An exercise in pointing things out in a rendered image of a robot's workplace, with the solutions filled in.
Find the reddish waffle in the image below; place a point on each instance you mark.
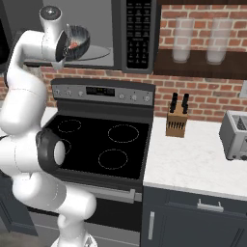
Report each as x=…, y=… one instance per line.
x=73, y=45

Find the steel stove knob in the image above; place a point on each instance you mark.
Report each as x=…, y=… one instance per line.
x=133, y=97
x=68, y=93
x=121, y=96
x=80, y=94
x=147, y=98
x=57, y=92

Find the grey wall socket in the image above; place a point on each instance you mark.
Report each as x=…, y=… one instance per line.
x=244, y=89

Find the dark cupboard door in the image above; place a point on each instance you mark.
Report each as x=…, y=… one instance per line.
x=193, y=231

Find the dark wooden wall shelf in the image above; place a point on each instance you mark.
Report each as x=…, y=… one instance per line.
x=199, y=69

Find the grey microwave oven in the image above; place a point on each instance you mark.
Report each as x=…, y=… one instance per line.
x=140, y=35

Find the frosted glass jar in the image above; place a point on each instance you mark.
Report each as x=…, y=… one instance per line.
x=182, y=40
x=218, y=40

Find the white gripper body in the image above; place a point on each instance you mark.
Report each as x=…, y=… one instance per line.
x=68, y=31

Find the wooden knife block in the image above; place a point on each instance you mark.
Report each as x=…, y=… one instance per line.
x=176, y=125

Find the dark microwave door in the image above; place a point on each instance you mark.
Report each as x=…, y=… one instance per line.
x=4, y=41

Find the dark drawer front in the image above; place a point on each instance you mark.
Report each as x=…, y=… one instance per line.
x=180, y=199

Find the black and steel stove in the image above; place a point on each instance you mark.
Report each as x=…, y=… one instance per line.
x=106, y=144

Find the dark bowl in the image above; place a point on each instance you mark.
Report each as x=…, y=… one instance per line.
x=82, y=38

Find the dark cupboard run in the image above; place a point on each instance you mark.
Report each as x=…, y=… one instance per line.
x=13, y=209

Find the glass microwave turntable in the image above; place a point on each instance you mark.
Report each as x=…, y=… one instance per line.
x=96, y=52

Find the silver toaster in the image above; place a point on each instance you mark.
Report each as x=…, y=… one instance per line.
x=234, y=136

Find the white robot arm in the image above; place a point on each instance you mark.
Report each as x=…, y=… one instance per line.
x=22, y=106

